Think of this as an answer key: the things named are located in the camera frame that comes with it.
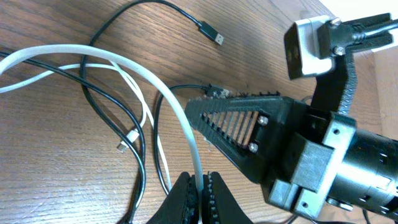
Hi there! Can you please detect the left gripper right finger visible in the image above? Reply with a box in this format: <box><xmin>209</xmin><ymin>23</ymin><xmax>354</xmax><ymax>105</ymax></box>
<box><xmin>201</xmin><ymin>172</ymin><xmax>253</xmax><ymax>224</ymax></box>

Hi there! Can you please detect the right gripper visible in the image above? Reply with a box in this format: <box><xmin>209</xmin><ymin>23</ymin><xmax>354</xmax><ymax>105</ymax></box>
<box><xmin>185</xmin><ymin>96</ymin><xmax>397</xmax><ymax>220</ymax></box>

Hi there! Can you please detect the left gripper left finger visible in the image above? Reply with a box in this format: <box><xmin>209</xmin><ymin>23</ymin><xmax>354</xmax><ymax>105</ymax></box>
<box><xmin>147</xmin><ymin>172</ymin><xmax>199</xmax><ymax>224</ymax></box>

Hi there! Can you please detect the black usb cable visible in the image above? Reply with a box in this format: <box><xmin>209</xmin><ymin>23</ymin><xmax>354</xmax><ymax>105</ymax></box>
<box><xmin>0</xmin><ymin>0</ymin><xmax>224</xmax><ymax>224</ymax></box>
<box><xmin>152</xmin><ymin>83</ymin><xmax>231</xmax><ymax>196</ymax></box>

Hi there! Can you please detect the white ribbon cable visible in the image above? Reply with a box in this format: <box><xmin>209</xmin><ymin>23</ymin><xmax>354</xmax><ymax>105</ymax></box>
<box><xmin>0</xmin><ymin>44</ymin><xmax>205</xmax><ymax>192</ymax></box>

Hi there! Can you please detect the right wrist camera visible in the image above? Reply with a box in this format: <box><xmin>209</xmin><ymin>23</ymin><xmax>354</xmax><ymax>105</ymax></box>
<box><xmin>284</xmin><ymin>16</ymin><xmax>335</xmax><ymax>80</ymax></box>

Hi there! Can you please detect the right camera cable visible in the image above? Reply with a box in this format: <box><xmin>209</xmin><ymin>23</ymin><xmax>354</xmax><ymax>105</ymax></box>
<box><xmin>317</xmin><ymin>12</ymin><xmax>398</xmax><ymax>60</ymax></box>

